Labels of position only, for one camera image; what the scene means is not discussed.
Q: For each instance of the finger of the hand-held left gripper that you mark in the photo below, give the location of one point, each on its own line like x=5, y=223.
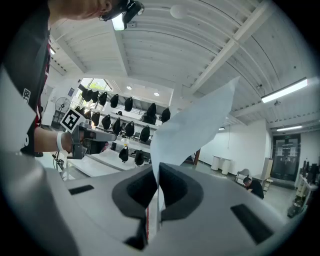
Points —
x=105, y=136

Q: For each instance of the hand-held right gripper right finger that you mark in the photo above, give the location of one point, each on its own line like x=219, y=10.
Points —
x=212, y=200

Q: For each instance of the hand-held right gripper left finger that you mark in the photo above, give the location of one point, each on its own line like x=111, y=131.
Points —
x=100, y=212

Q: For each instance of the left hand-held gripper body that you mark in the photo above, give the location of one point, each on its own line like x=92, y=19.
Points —
x=71, y=120

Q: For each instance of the person's left forearm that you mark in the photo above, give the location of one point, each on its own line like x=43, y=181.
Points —
x=47, y=141

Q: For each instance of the black standing fan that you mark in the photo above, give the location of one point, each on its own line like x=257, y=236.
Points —
x=62, y=103

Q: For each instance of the white wristband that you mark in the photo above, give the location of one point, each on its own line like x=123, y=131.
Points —
x=60, y=141

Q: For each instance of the white display rack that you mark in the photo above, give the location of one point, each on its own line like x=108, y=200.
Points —
x=105, y=162

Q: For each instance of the white cylindrical bin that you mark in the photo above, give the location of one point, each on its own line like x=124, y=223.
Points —
x=226, y=165
x=216, y=163

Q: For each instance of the row of black caps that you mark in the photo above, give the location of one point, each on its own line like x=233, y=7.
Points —
x=128, y=104

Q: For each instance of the grey chair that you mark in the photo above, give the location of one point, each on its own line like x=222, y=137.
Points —
x=243, y=173

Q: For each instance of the window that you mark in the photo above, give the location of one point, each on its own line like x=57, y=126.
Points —
x=96, y=83

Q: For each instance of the wooden staircase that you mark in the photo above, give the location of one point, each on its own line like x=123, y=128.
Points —
x=198, y=156

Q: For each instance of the round ceiling light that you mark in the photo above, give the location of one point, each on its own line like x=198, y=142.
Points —
x=129, y=87
x=156, y=93

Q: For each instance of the beige panel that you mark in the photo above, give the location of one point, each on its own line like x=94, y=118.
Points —
x=268, y=166

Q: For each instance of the person's black red shirt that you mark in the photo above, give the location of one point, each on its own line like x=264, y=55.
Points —
x=25, y=50

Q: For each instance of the black double door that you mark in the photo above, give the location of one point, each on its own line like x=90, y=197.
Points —
x=286, y=157

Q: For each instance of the desk with black monitors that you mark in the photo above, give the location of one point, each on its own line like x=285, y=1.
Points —
x=308, y=175

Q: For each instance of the person's head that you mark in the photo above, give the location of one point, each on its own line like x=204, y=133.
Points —
x=75, y=10

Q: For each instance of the small ceiling fixture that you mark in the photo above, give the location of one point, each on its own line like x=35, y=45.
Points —
x=277, y=103

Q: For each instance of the white ceiling dome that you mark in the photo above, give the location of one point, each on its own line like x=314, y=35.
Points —
x=178, y=11

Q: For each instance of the blue wall poster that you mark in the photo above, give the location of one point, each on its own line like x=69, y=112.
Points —
x=71, y=91

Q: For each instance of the black head-worn camera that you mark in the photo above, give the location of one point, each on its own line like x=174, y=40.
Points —
x=130, y=12

